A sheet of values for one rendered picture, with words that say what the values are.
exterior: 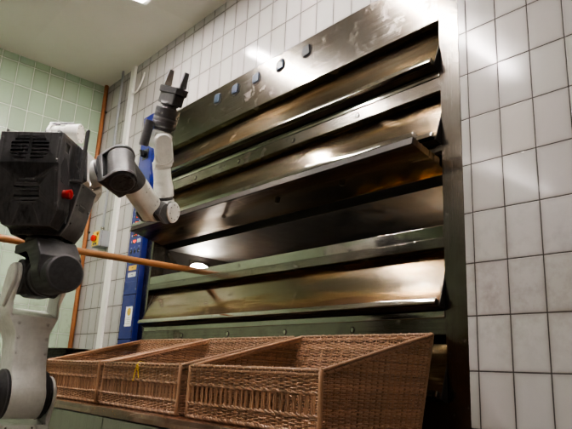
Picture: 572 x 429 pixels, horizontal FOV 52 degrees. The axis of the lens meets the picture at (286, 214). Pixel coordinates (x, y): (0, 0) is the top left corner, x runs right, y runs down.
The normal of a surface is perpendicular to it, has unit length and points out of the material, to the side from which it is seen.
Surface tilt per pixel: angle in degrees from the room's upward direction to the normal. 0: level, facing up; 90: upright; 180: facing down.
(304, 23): 90
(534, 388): 90
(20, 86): 90
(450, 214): 90
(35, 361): 81
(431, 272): 70
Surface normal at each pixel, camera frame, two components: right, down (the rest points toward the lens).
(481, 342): -0.75, -0.21
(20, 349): 0.68, -0.31
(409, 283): -0.68, -0.53
